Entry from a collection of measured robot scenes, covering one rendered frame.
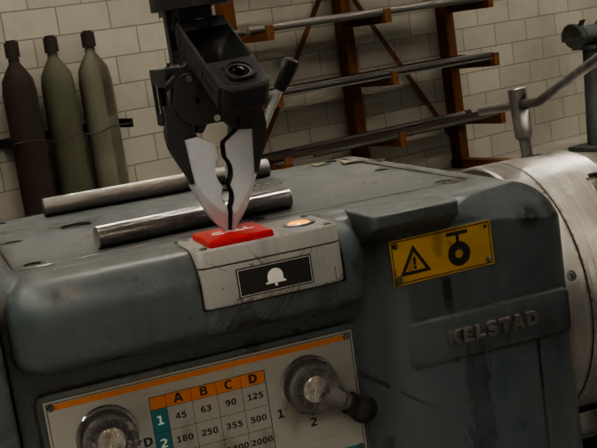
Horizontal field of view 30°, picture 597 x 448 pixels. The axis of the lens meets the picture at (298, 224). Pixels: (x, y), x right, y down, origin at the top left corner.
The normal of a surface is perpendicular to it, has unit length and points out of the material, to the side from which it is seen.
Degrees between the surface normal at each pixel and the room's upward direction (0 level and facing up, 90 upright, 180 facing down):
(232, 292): 90
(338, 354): 90
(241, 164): 90
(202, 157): 90
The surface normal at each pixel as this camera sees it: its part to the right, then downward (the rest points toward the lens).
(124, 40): 0.57, 0.07
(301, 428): 0.34, 0.11
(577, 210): 0.15, -0.59
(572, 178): 0.05, -0.78
